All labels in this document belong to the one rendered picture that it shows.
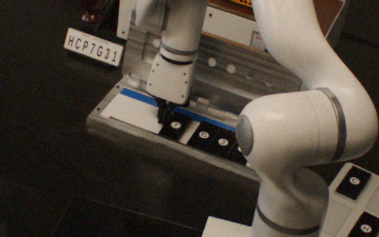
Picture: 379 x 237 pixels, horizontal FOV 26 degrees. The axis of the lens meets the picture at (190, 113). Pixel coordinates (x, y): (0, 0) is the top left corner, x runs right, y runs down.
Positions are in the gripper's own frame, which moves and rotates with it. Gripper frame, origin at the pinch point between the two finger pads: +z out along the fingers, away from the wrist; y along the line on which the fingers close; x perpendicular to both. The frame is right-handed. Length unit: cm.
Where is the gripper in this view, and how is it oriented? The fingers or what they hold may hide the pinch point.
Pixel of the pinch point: (164, 114)
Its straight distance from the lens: 191.9
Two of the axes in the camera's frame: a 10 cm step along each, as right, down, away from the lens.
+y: 9.2, 3.3, -2.3
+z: -2.0, 8.7, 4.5
